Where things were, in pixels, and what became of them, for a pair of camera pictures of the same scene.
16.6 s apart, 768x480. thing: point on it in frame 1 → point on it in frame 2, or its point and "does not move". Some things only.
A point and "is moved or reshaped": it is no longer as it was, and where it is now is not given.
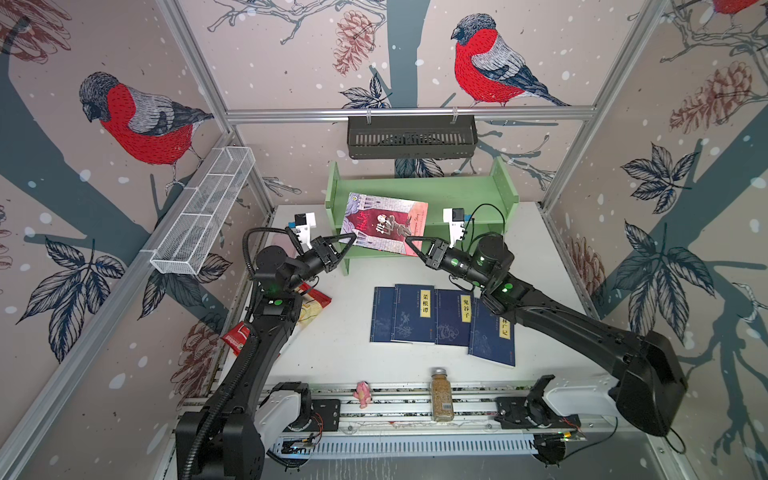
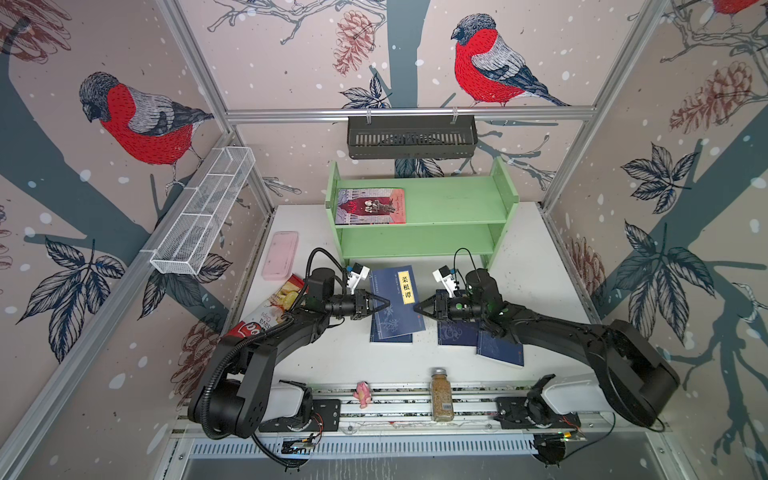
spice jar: (442, 407) does not move
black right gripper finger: (409, 240) → (427, 306)
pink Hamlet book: (383, 224) is moved or reshaped
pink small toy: (363, 394) does not move
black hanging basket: (412, 137) does not move
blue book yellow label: (413, 316) is moved or reshaped
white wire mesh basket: (182, 249) does not move
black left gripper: (324, 247) → (360, 304)
